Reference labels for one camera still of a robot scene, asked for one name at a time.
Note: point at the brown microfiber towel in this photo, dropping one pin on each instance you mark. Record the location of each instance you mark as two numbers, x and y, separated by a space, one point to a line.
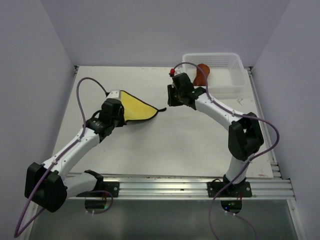
202 72

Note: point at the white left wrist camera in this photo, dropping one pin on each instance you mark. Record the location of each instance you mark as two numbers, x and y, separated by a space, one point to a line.
114 94

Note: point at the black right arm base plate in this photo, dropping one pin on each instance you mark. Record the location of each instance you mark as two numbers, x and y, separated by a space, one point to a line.
233 191

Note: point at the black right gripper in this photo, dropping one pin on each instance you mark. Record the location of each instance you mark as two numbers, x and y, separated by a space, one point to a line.
171 89

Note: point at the aluminium table edge rail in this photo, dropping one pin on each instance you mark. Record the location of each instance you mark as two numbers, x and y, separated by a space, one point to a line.
177 188

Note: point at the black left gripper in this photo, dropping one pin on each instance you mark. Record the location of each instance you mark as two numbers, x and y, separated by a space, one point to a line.
122 122

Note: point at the aluminium right side rail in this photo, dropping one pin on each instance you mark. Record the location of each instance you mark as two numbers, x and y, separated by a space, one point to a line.
265 166

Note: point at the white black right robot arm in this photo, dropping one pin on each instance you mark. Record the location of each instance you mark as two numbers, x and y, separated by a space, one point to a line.
244 132

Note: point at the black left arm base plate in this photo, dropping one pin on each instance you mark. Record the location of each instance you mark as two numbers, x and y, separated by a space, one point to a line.
113 187

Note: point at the yellow microfiber towel black trim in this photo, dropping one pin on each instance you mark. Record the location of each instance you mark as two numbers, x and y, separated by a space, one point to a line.
136 110

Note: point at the white perforated plastic basket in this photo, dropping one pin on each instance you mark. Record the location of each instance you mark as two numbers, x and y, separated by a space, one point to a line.
227 73

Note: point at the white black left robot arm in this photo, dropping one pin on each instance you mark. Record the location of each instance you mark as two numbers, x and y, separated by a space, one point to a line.
47 184

